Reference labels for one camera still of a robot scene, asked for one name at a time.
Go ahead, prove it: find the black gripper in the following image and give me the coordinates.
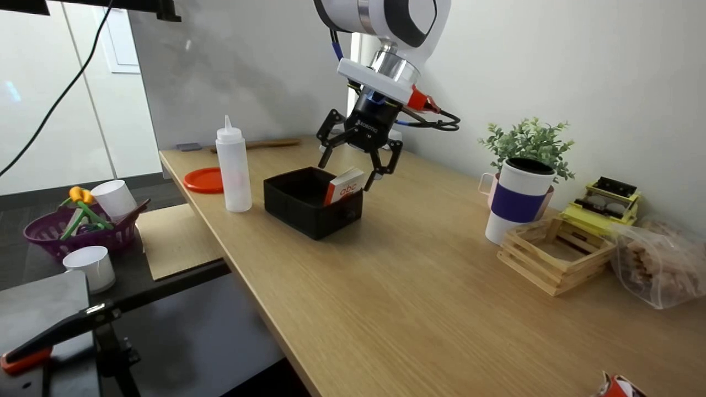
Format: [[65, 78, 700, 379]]
[[315, 90, 406, 195]]

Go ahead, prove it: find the red snack box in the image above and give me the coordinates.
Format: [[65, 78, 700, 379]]
[[323, 168, 367, 207]]

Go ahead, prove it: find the black fabric box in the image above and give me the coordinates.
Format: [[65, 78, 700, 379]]
[[262, 165, 367, 243]]

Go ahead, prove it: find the thin wooden stick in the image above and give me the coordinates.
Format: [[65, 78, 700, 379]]
[[213, 135, 305, 155]]

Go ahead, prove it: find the white plastic squeeze bottle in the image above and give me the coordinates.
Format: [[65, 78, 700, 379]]
[[214, 113, 255, 216]]

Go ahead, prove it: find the orange round plate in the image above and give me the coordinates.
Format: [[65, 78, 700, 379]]
[[181, 165, 226, 196]]

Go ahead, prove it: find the small green plant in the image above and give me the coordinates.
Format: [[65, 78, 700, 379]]
[[482, 118, 579, 183]]

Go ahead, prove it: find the white cup with blue sleeve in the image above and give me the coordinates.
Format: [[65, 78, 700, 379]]
[[483, 156, 557, 247]]

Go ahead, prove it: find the brown cardboard sheet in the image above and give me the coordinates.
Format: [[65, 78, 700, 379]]
[[132, 201, 228, 283]]

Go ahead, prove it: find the small wooden crate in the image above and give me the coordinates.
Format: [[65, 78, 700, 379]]
[[496, 215, 617, 301]]

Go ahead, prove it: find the black side table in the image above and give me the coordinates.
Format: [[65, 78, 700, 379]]
[[0, 172, 311, 397]]

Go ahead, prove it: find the yellow and black toy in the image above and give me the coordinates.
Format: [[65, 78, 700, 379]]
[[561, 175, 644, 240]]

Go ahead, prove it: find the black overhead fixture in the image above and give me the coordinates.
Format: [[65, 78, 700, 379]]
[[108, 0, 184, 23]]

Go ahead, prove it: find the tall white paper cup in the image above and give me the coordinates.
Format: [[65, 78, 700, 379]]
[[89, 178, 139, 226]]

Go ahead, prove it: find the purple plastic bowl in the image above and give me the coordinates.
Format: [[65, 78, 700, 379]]
[[21, 196, 152, 263]]

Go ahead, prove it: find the yellow and green toy vegetable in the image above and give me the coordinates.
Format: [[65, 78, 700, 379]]
[[60, 185, 112, 240]]

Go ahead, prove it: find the short white cup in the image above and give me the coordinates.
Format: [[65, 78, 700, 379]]
[[61, 246, 120, 296]]

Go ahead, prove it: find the white cabinet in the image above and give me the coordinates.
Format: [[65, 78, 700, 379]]
[[0, 0, 164, 196]]

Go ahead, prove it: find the clear plastic snack bag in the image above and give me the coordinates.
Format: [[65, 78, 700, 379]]
[[609, 218, 706, 312]]

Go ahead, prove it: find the red snack packet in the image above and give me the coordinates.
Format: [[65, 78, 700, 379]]
[[596, 371, 648, 397]]

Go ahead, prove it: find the grey flat board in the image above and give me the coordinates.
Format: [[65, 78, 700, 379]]
[[0, 269, 96, 359]]

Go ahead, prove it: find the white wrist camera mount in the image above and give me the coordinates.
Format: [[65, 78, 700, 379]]
[[335, 57, 432, 113]]

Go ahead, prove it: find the black clamp with orange handle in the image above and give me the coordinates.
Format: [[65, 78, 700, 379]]
[[0, 258, 234, 397]]

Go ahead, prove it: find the thin black hanging cable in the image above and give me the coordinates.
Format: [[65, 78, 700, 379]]
[[0, 0, 118, 178]]

